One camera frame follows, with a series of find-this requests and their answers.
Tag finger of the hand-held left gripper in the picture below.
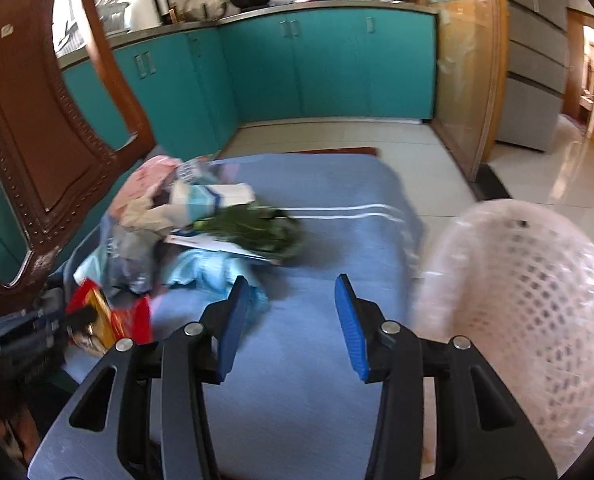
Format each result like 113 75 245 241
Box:
64 306 99 335

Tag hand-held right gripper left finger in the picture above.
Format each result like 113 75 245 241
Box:
27 275 253 480

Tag blue striped table cloth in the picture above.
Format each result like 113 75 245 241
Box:
62 152 428 480

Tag teal kitchen cabinets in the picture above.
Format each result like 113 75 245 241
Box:
0 7 439 323

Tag red and yellow snack packet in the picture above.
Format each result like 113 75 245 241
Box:
67 280 153 356

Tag carved wooden chair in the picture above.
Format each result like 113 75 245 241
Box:
0 0 158 326

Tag white kitchen appliance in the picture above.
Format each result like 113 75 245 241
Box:
120 0 167 31

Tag dish rack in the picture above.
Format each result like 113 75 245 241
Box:
94 0 131 36

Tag wooden glass door cabinet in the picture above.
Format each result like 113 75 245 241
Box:
404 0 508 183

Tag white plastic mesh basket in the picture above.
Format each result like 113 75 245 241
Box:
412 200 594 471

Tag light blue plastic bag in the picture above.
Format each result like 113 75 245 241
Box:
159 250 270 321

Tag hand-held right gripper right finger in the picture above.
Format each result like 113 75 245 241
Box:
334 274 558 480

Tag green vegetable leaves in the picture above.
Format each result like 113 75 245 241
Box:
197 205 305 261

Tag round metal lid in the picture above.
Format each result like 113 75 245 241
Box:
183 0 228 22

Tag pink plastic bag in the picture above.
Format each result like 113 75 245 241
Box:
112 155 184 221

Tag grey refrigerator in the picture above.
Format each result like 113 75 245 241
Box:
494 0 571 153

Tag clear patterned plastic bag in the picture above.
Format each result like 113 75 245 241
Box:
177 157 223 186

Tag white and blue paper cup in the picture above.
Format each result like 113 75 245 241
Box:
169 182 258 221

